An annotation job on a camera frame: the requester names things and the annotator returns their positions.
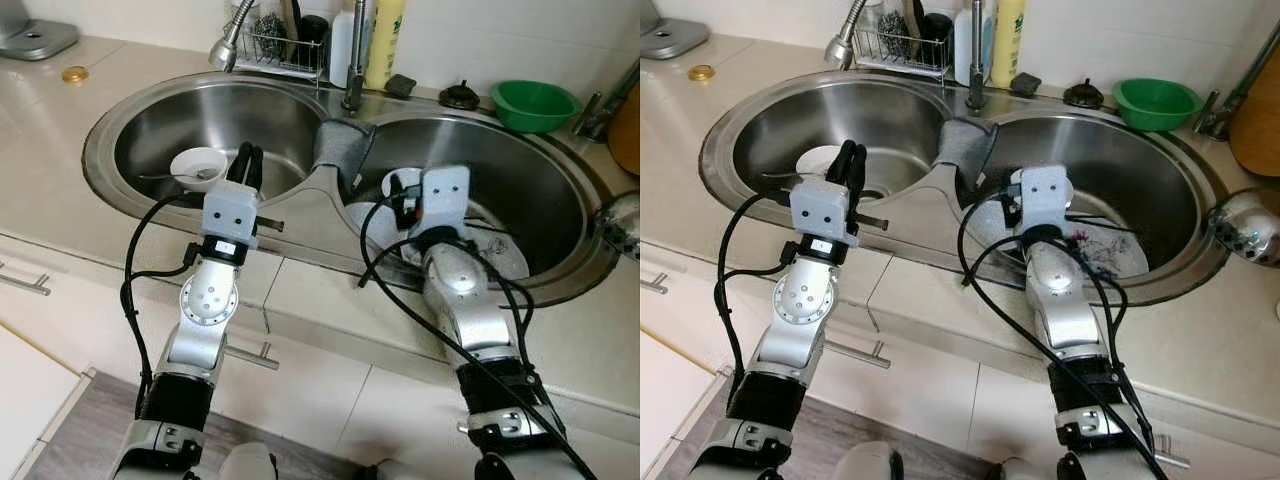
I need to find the small white bowl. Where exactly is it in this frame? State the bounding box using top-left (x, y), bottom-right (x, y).
top-left (169, 146), bottom-right (230, 193)
top-left (795, 145), bottom-right (846, 186)

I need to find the stainless steel double sink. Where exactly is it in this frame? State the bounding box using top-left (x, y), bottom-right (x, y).
top-left (698, 68), bottom-right (1231, 306)
top-left (82, 70), bottom-right (623, 308)

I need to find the grey dish cloth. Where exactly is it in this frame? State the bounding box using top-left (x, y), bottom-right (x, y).
top-left (940, 117), bottom-right (999, 191)
top-left (313, 117), bottom-right (378, 198)

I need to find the black sink stopper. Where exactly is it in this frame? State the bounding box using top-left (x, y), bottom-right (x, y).
top-left (439, 80), bottom-right (484, 111)
top-left (1062, 79), bottom-right (1106, 110)

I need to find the chrome flexible faucet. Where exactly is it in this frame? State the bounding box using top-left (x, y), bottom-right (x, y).
top-left (208, 0), bottom-right (257, 73)
top-left (824, 0), bottom-right (869, 71)

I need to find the upright chrome tap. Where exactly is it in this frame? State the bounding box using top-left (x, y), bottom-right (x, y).
top-left (341, 0), bottom-right (373, 111)
top-left (965, 0), bottom-right (993, 111)

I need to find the steel wool scourer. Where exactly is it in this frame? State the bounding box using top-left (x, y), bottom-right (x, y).
top-left (878, 12), bottom-right (913, 56)
top-left (250, 14), bottom-right (288, 53)

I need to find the white plastic bottle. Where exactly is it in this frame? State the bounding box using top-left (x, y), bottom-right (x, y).
top-left (328, 8), bottom-right (361, 89)
top-left (952, 8), bottom-right (973, 86)

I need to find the green plastic bowl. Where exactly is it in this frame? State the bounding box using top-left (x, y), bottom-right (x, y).
top-left (1112, 77), bottom-right (1204, 133)
top-left (489, 80), bottom-right (582, 135)

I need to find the yellow detergent bottle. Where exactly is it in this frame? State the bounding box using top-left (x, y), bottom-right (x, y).
top-left (989, 0), bottom-right (1027, 89)
top-left (364, 0), bottom-right (407, 91)

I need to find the cream base cabinet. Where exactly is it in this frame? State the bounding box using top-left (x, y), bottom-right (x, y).
top-left (0, 235), bottom-right (641, 480)
top-left (640, 250), bottom-right (1280, 480)

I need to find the grey appliance base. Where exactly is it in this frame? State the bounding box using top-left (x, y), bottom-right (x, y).
top-left (0, 14), bottom-right (80, 62)
top-left (640, 0), bottom-right (711, 61)

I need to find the wooden cutting board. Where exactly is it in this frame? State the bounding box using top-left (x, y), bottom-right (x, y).
top-left (607, 85), bottom-right (641, 177)
top-left (1228, 72), bottom-right (1280, 179)

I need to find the robot left leg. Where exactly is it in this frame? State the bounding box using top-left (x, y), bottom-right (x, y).
top-left (218, 443), bottom-right (281, 480)
top-left (835, 443), bottom-right (904, 480)

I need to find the white side cabinet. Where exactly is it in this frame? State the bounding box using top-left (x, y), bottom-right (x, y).
top-left (0, 322), bottom-right (96, 480)
top-left (640, 330), bottom-right (731, 480)

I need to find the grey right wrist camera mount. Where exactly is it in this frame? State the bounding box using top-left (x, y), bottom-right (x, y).
top-left (1018, 165), bottom-right (1073, 231)
top-left (420, 165), bottom-right (472, 233)

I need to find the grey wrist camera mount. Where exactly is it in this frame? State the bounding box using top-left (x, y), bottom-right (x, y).
top-left (1018, 165), bottom-right (1073, 231)
top-left (790, 178), bottom-right (859, 246)
top-left (420, 165), bottom-right (472, 233)
top-left (202, 182), bottom-right (260, 251)

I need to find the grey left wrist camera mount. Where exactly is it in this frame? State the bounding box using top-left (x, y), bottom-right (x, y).
top-left (790, 178), bottom-right (859, 246)
top-left (202, 182), bottom-right (260, 251)

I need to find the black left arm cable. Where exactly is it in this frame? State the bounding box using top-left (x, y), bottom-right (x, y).
top-left (118, 192), bottom-right (211, 421)
top-left (713, 190), bottom-right (801, 401)

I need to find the grey metal handle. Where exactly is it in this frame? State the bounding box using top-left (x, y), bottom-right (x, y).
top-left (572, 60), bottom-right (641, 141)
top-left (1192, 18), bottom-right (1280, 139)

